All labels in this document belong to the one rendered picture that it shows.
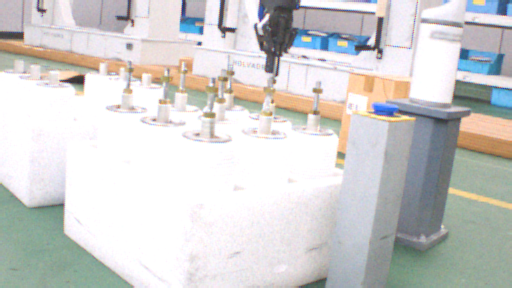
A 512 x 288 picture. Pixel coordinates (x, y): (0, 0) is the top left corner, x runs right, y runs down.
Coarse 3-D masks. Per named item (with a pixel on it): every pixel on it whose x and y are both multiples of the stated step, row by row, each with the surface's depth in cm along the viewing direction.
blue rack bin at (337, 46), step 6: (336, 36) 621; (354, 36) 643; (360, 36) 638; (330, 42) 609; (336, 42) 604; (342, 42) 599; (348, 42) 595; (354, 42) 590; (360, 42) 591; (366, 42) 602; (330, 48) 610; (336, 48) 605; (342, 48) 601; (348, 48) 596; (348, 54) 598; (354, 54) 594
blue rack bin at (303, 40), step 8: (304, 32) 650; (320, 32) 668; (328, 32) 662; (296, 40) 634; (304, 40) 627; (312, 40) 621; (320, 40) 615; (328, 40) 627; (312, 48) 623; (320, 48) 619
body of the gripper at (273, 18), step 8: (264, 0) 105; (272, 0) 104; (280, 0) 103; (288, 0) 103; (296, 0) 104; (272, 8) 104; (280, 8) 105; (288, 8) 104; (296, 8) 105; (264, 16) 104; (272, 16) 104; (280, 16) 106; (288, 16) 108; (272, 24) 105; (272, 32) 106
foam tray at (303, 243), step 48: (96, 144) 107; (96, 192) 98; (144, 192) 87; (240, 192) 86; (288, 192) 91; (336, 192) 99; (96, 240) 99; (144, 240) 88; (192, 240) 79; (240, 240) 86; (288, 240) 93
